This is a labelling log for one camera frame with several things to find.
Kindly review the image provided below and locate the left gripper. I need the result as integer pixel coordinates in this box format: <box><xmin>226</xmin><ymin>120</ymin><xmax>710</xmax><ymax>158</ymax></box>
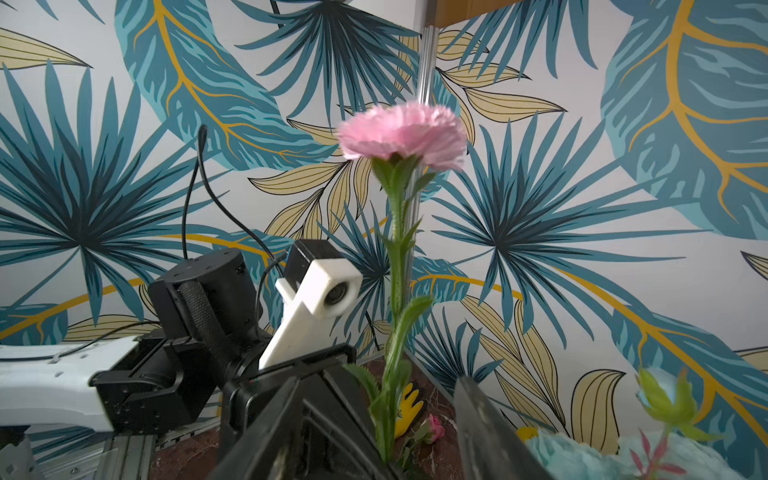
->
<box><xmin>218</xmin><ymin>344</ymin><xmax>357</xmax><ymax>462</ymax></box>

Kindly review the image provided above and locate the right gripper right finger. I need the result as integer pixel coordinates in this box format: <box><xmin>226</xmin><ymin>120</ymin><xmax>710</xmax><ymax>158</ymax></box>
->
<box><xmin>454</xmin><ymin>376</ymin><xmax>553</xmax><ymax>480</ymax></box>

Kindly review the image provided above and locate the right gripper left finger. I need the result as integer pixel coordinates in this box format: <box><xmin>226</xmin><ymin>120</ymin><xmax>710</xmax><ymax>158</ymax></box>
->
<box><xmin>209</xmin><ymin>365</ymin><xmax>396</xmax><ymax>480</ymax></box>

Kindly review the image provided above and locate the magenta rose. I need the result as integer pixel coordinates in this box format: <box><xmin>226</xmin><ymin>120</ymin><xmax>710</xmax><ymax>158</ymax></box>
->
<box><xmin>399</xmin><ymin>414</ymin><xmax>445</xmax><ymax>470</ymax></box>

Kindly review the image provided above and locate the pink carnation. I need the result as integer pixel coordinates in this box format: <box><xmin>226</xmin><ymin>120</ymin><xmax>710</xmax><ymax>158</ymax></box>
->
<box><xmin>336</xmin><ymin>102</ymin><xmax>467</xmax><ymax>463</ymax></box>

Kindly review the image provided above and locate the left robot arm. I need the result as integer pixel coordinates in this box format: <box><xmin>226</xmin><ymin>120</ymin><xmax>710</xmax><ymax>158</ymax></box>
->
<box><xmin>1</xmin><ymin>240</ymin><xmax>382</xmax><ymax>479</ymax></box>

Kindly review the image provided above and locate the yellow work glove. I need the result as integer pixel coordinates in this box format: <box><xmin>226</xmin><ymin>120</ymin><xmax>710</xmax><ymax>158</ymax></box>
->
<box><xmin>394</xmin><ymin>383</ymin><xmax>424</xmax><ymax>439</ymax></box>

